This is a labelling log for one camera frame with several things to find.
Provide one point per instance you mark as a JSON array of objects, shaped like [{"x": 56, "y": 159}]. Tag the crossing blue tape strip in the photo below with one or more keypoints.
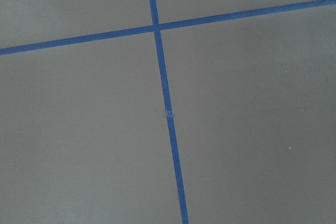
[{"x": 165, "y": 26}]

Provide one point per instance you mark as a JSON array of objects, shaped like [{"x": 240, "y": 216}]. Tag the long blue tape strip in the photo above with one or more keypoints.
[{"x": 169, "y": 112}]

